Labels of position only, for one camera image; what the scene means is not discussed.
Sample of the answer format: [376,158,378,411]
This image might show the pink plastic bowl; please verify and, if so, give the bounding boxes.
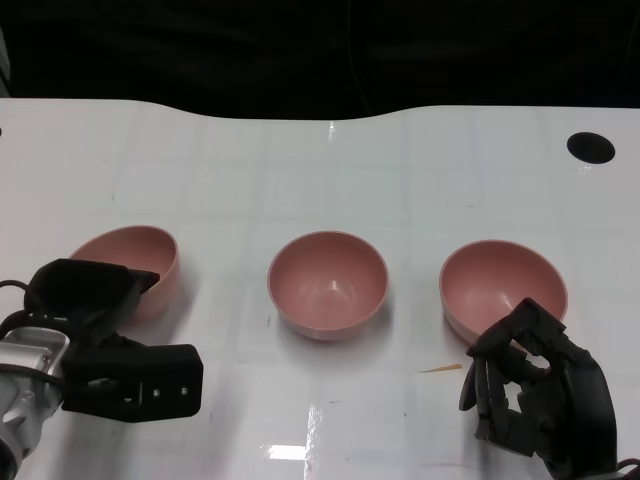
[267,230,390,343]
[67,225,181,329]
[438,240,569,346]

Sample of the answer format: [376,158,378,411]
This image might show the black round table grommet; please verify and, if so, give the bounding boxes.
[566,131,616,164]

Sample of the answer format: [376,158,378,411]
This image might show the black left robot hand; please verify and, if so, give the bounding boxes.
[24,258,161,351]

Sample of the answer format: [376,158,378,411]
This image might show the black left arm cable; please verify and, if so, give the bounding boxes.
[0,278,69,331]

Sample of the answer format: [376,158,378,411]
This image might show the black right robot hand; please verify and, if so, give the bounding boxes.
[458,297,619,480]

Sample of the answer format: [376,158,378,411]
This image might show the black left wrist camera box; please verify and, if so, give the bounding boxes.
[62,343,204,424]

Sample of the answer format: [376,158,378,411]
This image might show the grey object at table edge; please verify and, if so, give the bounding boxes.
[0,24,12,99]

